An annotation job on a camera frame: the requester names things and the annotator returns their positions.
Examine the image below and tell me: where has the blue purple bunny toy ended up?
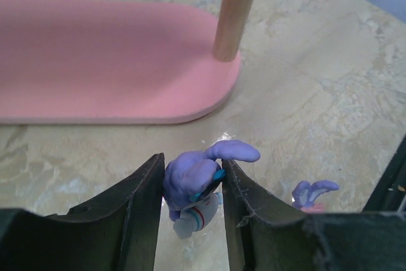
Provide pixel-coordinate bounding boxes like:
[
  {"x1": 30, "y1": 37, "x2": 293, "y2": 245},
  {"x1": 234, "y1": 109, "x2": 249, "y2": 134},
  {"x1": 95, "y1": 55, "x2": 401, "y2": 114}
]
[{"x1": 163, "y1": 140, "x2": 261, "y2": 239}]

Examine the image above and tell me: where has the pink three-tier shelf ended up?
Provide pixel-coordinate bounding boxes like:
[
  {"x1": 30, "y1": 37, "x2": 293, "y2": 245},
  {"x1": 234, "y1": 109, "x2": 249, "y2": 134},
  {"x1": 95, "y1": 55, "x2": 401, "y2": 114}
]
[{"x1": 1, "y1": 0, "x2": 253, "y2": 124}]

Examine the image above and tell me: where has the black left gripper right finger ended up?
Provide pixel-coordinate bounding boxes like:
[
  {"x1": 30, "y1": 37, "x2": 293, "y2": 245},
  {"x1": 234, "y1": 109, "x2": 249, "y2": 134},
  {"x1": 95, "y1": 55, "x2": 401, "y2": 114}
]
[{"x1": 222, "y1": 161, "x2": 405, "y2": 270}]

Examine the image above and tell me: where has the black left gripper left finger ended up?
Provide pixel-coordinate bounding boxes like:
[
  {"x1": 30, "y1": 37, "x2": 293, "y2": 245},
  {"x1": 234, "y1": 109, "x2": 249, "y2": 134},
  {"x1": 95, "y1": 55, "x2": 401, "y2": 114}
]
[{"x1": 1, "y1": 154, "x2": 165, "y2": 270}]

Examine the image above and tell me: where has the purple bunny pink disc toy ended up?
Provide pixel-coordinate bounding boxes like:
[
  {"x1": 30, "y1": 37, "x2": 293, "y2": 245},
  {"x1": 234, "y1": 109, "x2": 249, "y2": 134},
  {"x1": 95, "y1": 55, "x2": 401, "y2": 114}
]
[{"x1": 292, "y1": 180, "x2": 339, "y2": 213}]

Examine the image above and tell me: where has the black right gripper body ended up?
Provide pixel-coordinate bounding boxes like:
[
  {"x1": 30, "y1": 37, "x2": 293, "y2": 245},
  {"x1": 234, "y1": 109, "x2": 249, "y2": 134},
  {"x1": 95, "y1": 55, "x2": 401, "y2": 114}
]
[{"x1": 362, "y1": 137, "x2": 405, "y2": 212}]

